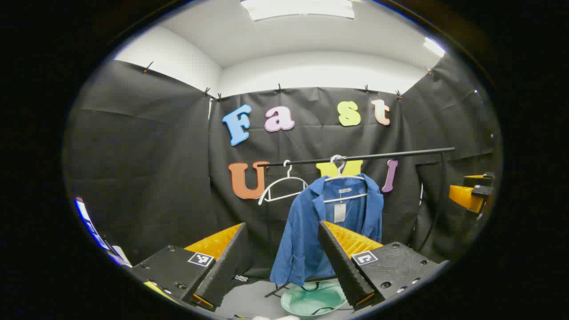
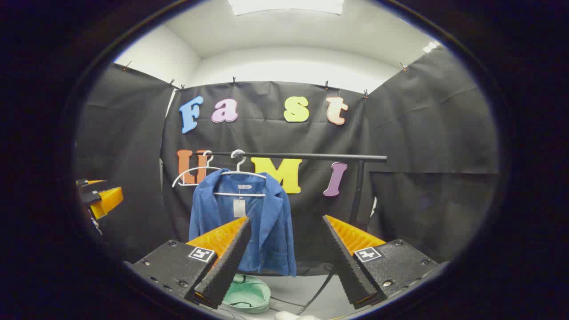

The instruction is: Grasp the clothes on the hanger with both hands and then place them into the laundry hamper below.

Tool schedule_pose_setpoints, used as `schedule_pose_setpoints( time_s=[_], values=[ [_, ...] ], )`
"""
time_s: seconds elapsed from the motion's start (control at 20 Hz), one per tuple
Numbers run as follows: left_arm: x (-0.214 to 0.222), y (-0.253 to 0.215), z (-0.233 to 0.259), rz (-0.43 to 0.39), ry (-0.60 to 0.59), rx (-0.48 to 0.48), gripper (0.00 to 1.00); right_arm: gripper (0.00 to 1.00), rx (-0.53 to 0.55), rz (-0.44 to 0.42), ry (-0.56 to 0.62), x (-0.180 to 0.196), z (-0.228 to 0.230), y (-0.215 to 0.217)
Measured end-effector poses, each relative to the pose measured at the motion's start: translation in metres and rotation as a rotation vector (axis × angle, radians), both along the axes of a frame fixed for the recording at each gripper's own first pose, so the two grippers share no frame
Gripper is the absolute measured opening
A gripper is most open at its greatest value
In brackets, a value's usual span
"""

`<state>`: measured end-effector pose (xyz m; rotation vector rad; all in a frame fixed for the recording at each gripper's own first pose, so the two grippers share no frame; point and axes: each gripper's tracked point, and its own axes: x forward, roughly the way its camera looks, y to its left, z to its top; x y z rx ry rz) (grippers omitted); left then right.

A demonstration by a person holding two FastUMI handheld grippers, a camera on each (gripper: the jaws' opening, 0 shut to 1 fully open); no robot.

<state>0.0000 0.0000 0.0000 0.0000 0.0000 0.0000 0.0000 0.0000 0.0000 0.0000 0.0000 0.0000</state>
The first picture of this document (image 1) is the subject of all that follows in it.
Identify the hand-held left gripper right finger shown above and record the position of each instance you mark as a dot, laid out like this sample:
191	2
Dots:
342	262

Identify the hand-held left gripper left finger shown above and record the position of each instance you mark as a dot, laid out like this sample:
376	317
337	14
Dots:
224	266

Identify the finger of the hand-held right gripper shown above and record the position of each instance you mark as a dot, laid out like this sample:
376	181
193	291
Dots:
464	198

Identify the black clothes rack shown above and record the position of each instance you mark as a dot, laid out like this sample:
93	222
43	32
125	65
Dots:
400	154

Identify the white plastic hanger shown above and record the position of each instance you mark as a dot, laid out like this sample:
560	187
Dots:
290	172
344	178

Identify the white tape wrap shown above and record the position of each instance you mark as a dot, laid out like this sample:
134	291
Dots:
338	158

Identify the black backdrop cloth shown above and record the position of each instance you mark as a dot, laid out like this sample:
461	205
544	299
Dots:
155	155

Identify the ceiling light panel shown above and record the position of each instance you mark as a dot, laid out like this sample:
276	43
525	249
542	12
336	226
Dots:
298	9
433	46

